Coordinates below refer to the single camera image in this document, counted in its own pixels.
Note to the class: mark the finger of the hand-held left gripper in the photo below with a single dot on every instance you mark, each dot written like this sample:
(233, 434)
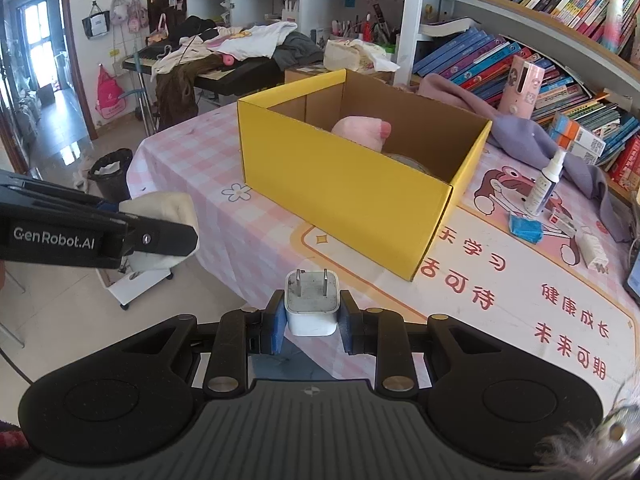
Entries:
(160, 240)
(107, 206)

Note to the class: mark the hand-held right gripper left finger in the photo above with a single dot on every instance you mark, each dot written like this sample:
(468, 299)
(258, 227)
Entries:
(275, 330)

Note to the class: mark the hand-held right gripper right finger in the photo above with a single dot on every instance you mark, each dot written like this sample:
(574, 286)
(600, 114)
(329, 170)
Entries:
(345, 330)

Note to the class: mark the white charger plug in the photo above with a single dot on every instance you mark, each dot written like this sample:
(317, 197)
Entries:
(311, 310)

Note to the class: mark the yellow cardboard box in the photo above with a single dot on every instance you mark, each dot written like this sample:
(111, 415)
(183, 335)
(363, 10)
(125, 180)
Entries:
(340, 210)

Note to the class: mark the pink plush toy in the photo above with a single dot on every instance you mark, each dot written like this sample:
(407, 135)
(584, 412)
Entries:
(357, 132)

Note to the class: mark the blue wrapper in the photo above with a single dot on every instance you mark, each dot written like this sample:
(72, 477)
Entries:
(526, 230)

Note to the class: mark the white spray bottle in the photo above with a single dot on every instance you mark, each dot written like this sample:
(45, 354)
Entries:
(540, 190)

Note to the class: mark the small red white box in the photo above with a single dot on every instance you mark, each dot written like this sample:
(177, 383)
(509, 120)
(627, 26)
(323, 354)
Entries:
(562, 220)

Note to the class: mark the white power adapter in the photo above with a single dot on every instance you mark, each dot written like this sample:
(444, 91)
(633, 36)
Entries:
(591, 250)

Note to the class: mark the row of stationery items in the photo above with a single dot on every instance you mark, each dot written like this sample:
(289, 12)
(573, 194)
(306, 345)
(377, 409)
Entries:
(365, 27)

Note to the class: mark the black trash bin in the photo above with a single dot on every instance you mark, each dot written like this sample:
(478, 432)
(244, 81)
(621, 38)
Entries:
(111, 175)

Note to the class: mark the white chair with cream cushion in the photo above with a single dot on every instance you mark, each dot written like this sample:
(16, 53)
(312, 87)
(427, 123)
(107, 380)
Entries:
(160, 207)

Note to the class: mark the small pink hanging bag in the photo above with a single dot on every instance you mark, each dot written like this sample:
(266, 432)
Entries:
(157, 32)

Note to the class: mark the black digital piano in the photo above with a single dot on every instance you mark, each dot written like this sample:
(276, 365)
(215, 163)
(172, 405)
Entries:
(240, 77)

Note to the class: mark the black white tote bag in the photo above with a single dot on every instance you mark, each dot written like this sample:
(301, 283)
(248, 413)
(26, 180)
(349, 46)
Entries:
(96, 22)

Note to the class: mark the pink backpack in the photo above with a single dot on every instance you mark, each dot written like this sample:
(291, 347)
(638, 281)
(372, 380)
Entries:
(138, 15)

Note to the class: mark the pile of clothes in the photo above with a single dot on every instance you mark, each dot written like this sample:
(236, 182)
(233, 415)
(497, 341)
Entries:
(250, 42)

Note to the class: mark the white side shelf unit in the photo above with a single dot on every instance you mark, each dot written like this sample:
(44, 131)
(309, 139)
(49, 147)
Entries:
(260, 5)

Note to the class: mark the grey furry sleeve cuff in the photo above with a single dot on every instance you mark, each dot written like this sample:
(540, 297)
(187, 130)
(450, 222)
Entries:
(580, 440)

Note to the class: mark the purple cloth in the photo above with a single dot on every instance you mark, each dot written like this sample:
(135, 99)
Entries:
(520, 135)

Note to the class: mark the cream tissue pouch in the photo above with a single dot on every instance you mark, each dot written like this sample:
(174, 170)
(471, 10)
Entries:
(350, 55)

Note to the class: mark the orange blue white carton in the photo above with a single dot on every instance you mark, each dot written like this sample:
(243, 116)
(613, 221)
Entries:
(575, 132)
(562, 150)

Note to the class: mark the black smartphone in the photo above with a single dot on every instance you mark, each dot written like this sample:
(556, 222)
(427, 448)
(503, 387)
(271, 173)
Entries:
(634, 280)

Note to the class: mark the row of blue picture books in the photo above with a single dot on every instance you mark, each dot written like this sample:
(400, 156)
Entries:
(465, 60)

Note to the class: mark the pink cartoon tumbler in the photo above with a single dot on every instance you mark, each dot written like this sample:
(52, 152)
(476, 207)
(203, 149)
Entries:
(520, 85)

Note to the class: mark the open white book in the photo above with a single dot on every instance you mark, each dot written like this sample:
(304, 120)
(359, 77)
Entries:
(447, 27)

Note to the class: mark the red boxed book set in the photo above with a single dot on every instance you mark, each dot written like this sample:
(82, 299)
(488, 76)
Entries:
(627, 170)

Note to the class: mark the white wooden bookshelf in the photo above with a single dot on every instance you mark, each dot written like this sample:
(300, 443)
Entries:
(412, 10)

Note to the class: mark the pastel gradient bottle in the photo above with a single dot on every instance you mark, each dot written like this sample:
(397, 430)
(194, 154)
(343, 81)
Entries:
(614, 22)

